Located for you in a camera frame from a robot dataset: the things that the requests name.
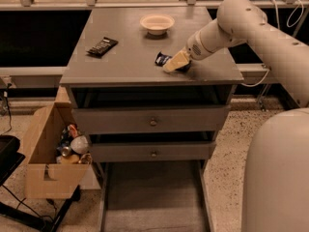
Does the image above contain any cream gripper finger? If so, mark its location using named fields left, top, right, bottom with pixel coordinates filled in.
left=163, top=57, right=186, bottom=73

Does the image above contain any colourful snack bag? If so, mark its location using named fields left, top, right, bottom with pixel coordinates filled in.
left=61, top=124, right=80, bottom=142

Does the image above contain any black stand with tray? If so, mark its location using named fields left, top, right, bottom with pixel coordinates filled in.
left=0, top=135, right=80, bottom=232

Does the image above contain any blue rxbar blueberry wrapper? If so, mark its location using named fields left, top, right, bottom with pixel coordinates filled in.
left=154, top=52, right=191, bottom=72

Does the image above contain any grey open bottom drawer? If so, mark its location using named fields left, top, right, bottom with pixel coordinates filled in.
left=98, top=160, right=211, bottom=232

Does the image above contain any grey top drawer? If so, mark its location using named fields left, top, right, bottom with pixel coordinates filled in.
left=72, top=105, right=229, bottom=134

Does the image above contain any white paper bowl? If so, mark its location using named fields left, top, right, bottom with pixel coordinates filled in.
left=140, top=14, right=175, bottom=36

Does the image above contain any metal railing frame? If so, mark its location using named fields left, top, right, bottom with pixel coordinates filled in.
left=0, top=0, right=267, bottom=87

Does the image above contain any grey wooden drawer cabinet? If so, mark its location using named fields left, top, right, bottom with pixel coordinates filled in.
left=61, top=7, right=242, bottom=232

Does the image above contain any cardboard box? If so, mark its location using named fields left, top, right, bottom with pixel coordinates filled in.
left=21, top=102, right=91, bottom=199

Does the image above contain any metal soda can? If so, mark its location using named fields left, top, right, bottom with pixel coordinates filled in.
left=61, top=146, right=71, bottom=157

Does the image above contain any grey middle drawer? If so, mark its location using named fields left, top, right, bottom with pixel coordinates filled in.
left=90, top=142, right=216, bottom=162

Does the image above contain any black snack bar wrapper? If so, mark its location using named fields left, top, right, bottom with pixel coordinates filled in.
left=87, top=37, right=118, bottom=57

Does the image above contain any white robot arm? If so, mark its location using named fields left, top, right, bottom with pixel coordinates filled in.
left=163, top=0, right=309, bottom=232

